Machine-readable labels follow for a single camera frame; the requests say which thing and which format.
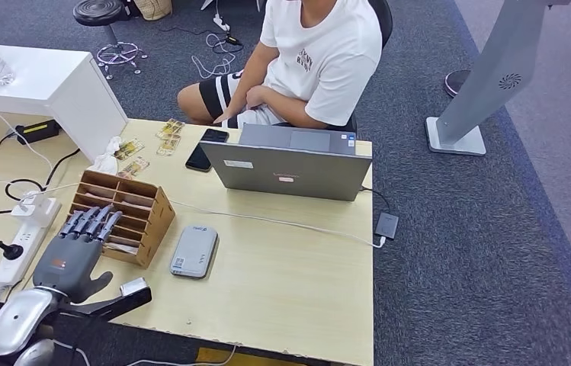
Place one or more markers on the white floor power strip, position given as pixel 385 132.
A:
pixel 221 21

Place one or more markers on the black round stool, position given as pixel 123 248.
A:
pixel 98 12

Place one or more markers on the crumpled white tissue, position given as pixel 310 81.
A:
pixel 104 164

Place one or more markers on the person's left hand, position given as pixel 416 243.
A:
pixel 257 97

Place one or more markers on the brown cardboard slot organiser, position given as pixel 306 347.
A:
pixel 138 202

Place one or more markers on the gold patterned card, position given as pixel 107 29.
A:
pixel 134 166
pixel 128 149
pixel 121 247
pixel 169 145
pixel 170 128

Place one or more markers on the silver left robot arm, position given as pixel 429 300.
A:
pixel 12 318

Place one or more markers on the black smartphone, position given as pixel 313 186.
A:
pixel 204 149

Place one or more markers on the person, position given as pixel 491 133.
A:
pixel 325 55

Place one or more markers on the grey laptop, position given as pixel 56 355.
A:
pixel 285 172

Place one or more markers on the white plug-in charger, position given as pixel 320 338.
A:
pixel 32 209

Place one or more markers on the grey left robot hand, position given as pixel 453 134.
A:
pixel 68 268

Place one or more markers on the woven basket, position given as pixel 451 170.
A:
pixel 154 7

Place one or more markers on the round dark floor base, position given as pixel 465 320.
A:
pixel 454 83

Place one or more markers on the person's left forearm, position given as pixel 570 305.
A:
pixel 295 112

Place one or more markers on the black power adapter yellow label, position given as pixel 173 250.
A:
pixel 37 132

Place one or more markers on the person's right hand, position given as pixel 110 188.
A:
pixel 232 112

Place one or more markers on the small black box device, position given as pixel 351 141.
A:
pixel 387 226

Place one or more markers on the white desk riser shelf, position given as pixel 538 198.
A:
pixel 37 76

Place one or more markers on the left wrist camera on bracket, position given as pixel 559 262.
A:
pixel 128 303

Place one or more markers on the black office chair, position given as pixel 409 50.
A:
pixel 383 20

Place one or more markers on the person's right forearm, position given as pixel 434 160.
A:
pixel 250 76

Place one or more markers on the grey card reader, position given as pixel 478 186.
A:
pixel 194 252

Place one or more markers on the grey kiosk stand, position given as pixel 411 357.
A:
pixel 497 65

